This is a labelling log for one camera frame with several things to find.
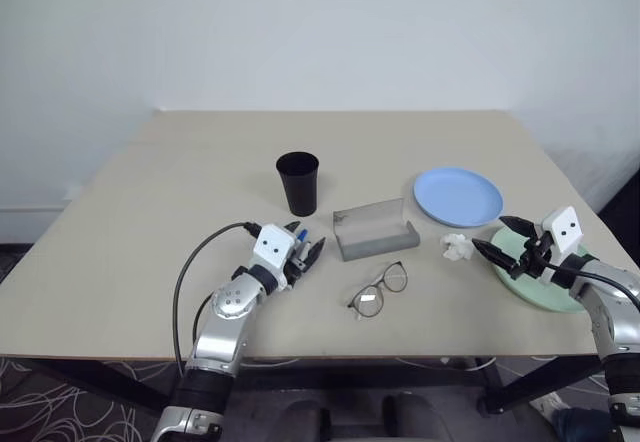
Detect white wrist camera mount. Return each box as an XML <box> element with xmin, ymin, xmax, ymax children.
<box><xmin>541</xmin><ymin>205</ymin><xmax>584</xmax><ymax>289</ymax></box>
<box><xmin>252</xmin><ymin>223</ymin><xmax>298</xmax><ymax>291</ymax></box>

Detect green plate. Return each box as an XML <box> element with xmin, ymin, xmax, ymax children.
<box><xmin>488</xmin><ymin>225</ymin><xmax>599</xmax><ymax>316</ymax></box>

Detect blue denim trouser leg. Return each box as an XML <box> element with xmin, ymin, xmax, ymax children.
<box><xmin>552</xmin><ymin>407</ymin><xmax>614</xmax><ymax>431</ymax></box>

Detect white shoe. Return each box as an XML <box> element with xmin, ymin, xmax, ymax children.
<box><xmin>529</xmin><ymin>394</ymin><xmax>564</xmax><ymax>416</ymax></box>

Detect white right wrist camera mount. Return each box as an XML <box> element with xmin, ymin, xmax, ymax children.
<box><xmin>541</xmin><ymin>205</ymin><xmax>584</xmax><ymax>289</ymax></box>

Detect grey glasses case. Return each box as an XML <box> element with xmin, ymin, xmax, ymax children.
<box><xmin>331</xmin><ymin>196</ymin><xmax>420</xmax><ymax>262</ymax></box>

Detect black plastic cup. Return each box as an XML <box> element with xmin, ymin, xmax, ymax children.
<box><xmin>275</xmin><ymin>151</ymin><xmax>320</xmax><ymax>217</ymax></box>

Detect black metal table frame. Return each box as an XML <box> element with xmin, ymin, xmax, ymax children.
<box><xmin>0</xmin><ymin>356</ymin><xmax>609</xmax><ymax>416</ymax></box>

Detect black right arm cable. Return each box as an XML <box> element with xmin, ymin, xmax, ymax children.
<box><xmin>537</xmin><ymin>256</ymin><xmax>640</xmax><ymax>311</ymax></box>

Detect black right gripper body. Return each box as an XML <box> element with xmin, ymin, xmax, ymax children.
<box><xmin>513</xmin><ymin>230</ymin><xmax>555</xmax><ymax>281</ymax></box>

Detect dark furniture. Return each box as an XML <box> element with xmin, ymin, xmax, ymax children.
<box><xmin>582</xmin><ymin>156</ymin><xmax>640</xmax><ymax>283</ymax></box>

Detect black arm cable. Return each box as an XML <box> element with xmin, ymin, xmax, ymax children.
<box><xmin>172</xmin><ymin>221</ymin><xmax>262</xmax><ymax>378</ymax></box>
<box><xmin>537</xmin><ymin>256</ymin><xmax>640</xmax><ymax>311</ymax></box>

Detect thin-framed eyeglasses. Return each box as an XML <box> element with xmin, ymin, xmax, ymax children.
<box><xmin>347</xmin><ymin>260</ymin><xmax>409</xmax><ymax>322</ymax></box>

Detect thin white cable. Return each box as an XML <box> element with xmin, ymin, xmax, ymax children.
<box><xmin>439</xmin><ymin>356</ymin><xmax>499</xmax><ymax>372</ymax></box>

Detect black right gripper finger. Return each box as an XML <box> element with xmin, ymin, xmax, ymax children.
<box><xmin>471</xmin><ymin>239</ymin><xmax>519</xmax><ymax>279</ymax></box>
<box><xmin>498</xmin><ymin>215</ymin><xmax>540</xmax><ymax>238</ymax></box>

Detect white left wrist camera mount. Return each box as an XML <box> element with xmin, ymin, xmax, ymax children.
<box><xmin>252</xmin><ymin>223</ymin><xmax>298</xmax><ymax>291</ymax></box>

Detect white tissue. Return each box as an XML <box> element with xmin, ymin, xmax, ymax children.
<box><xmin>438</xmin><ymin>232</ymin><xmax>475</xmax><ymax>262</ymax></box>

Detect blue plate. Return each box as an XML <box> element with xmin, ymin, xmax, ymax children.
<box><xmin>412</xmin><ymin>165</ymin><xmax>505</xmax><ymax>228</ymax></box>

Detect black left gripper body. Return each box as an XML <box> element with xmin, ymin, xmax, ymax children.
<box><xmin>284</xmin><ymin>239</ymin><xmax>312</xmax><ymax>288</ymax></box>

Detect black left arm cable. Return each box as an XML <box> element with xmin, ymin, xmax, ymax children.
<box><xmin>172</xmin><ymin>221</ymin><xmax>262</xmax><ymax>378</ymax></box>

